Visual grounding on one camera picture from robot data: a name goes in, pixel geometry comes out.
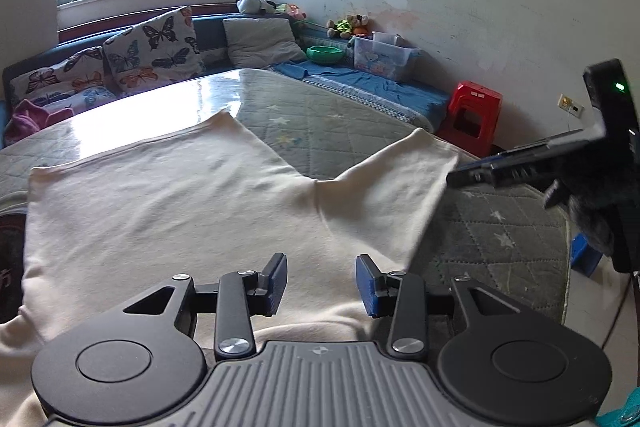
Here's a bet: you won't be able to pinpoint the pink and green toy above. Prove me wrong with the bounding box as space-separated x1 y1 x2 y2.
276 2 307 22

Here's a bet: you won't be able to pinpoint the wall socket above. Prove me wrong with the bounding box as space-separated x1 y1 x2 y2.
558 94 585 117

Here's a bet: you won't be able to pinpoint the black cable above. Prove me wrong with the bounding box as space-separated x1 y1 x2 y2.
599 271 637 350

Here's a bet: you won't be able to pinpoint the blue box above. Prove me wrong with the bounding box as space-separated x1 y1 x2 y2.
569 234 604 278

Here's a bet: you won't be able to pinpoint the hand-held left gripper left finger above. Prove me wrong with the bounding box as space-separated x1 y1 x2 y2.
122 252 289 362

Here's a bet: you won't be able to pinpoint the quilted star-pattern table cover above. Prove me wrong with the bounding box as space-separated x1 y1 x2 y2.
0 68 573 343

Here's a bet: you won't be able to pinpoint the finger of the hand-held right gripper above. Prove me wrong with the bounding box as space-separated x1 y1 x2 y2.
456 129 607 172
446 151 571 190

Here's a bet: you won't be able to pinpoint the dark patterned object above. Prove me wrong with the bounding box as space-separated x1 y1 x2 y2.
0 211 27 325

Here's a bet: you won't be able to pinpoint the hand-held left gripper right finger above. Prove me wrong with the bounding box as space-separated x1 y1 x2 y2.
355 255 525 362

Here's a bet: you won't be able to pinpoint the blue sofa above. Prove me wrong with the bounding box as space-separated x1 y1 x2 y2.
0 12 451 148

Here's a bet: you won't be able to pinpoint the clear plastic storage box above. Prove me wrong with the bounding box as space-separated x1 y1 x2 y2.
348 31 421 83

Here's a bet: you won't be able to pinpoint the brown plush toys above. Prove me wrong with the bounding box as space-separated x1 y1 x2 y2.
327 14 372 40

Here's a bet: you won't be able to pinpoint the magenta cloth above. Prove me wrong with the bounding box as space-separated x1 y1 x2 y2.
3 99 76 148

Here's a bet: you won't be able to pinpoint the panda plush toy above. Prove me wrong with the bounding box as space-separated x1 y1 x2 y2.
236 0 277 16

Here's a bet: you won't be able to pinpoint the green plastic bowl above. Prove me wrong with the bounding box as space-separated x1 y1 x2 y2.
305 45 346 66

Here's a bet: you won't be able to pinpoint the flat butterfly print pillow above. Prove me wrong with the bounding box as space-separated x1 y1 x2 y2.
9 46 117 118

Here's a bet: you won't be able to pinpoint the blue blanket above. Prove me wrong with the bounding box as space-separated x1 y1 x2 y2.
272 57 451 118

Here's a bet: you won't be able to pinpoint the person's right hand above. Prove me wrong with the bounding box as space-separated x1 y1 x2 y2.
544 164 618 255

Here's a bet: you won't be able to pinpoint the cream garment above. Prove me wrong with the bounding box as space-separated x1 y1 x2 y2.
0 111 460 427

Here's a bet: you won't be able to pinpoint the red plastic stool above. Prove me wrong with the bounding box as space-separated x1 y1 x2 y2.
446 80 504 158

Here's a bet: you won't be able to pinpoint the upright butterfly print pillow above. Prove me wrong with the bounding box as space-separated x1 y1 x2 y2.
103 6 207 96

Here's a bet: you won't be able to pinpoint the teal strap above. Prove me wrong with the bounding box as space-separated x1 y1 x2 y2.
595 386 640 427

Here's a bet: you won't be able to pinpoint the grey pillow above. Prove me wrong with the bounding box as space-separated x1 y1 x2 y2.
222 17 308 69

